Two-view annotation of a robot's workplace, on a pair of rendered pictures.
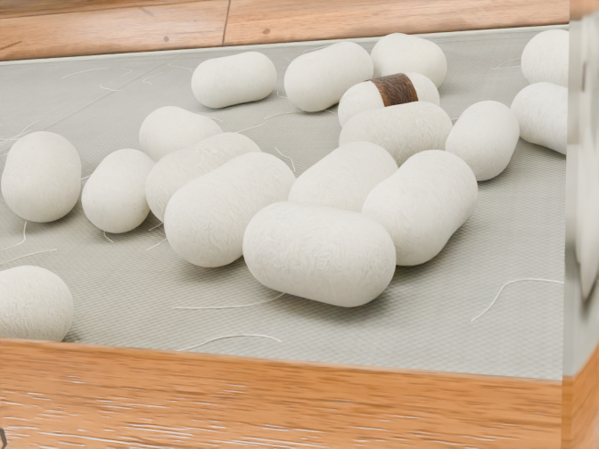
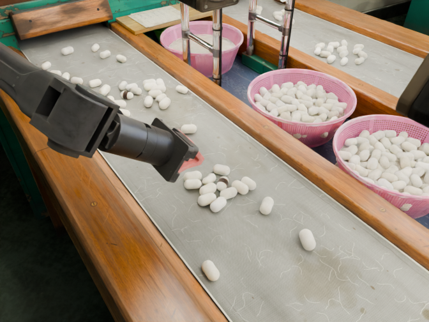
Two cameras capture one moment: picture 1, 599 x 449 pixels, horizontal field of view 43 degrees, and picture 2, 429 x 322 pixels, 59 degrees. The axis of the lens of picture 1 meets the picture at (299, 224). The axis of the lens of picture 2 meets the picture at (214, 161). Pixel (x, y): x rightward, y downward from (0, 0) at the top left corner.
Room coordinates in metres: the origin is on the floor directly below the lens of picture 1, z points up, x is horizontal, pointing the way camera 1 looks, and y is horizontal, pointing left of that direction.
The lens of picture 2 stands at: (0.83, 0.63, 1.25)
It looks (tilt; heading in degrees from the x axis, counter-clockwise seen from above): 40 degrees down; 214
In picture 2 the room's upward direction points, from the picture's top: straight up
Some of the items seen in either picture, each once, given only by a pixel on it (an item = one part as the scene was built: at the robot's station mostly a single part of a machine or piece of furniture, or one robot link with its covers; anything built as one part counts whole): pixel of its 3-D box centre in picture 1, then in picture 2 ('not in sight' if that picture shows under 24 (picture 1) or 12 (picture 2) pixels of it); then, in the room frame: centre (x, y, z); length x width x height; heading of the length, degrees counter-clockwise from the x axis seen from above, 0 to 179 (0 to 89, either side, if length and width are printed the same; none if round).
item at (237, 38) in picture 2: not in sight; (202, 50); (-0.14, -0.07, 0.72); 0.27 x 0.27 x 0.10
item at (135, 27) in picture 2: not in sight; (167, 15); (-0.22, -0.27, 0.77); 0.33 x 0.15 x 0.01; 159
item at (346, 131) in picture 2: not in sight; (393, 168); (0.11, 0.61, 0.72); 0.27 x 0.27 x 0.10
